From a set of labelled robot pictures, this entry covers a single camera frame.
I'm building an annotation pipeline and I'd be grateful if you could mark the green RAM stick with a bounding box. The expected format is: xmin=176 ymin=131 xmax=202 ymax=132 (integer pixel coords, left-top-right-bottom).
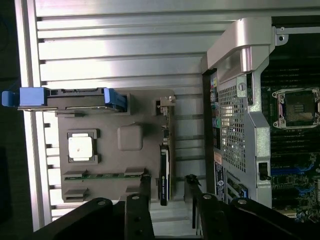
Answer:
xmin=64 ymin=173 xmax=147 ymax=180

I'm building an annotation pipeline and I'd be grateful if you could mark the grey parts rack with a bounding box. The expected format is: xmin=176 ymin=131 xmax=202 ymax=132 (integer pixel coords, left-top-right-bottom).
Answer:
xmin=55 ymin=87 xmax=176 ymax=203

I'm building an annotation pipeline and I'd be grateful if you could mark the silver CPU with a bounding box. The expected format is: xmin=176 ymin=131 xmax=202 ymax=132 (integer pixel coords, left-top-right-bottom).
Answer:
xmin=67 ymin=136 xmax=95 ymax=161

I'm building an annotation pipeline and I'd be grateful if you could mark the blue expansion slot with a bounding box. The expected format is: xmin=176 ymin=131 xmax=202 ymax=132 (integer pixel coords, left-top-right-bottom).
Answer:
xmin=271 ymin=168 xmax=313 ymax=176

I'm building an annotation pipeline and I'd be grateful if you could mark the black open PC case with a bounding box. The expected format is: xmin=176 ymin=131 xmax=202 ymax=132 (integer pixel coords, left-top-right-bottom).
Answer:
xmin=201 ymin=17 xmax=320 ymax=221

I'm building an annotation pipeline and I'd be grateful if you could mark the green motherboard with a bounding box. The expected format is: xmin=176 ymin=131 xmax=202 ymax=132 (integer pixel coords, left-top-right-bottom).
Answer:
xmin=259 ymin=67 xmax=320 ymax=218

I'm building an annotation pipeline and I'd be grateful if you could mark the hard disk in blue caddy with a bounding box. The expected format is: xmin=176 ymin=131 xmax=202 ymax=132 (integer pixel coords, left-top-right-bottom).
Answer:
xmin=1 ymin=86 xmax=128 ymax=113

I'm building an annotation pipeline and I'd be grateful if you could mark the CPU socket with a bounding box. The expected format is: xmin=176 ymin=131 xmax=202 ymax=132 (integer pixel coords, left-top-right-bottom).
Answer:
xmin=271 ymin=87 xmax=320 ymax=130

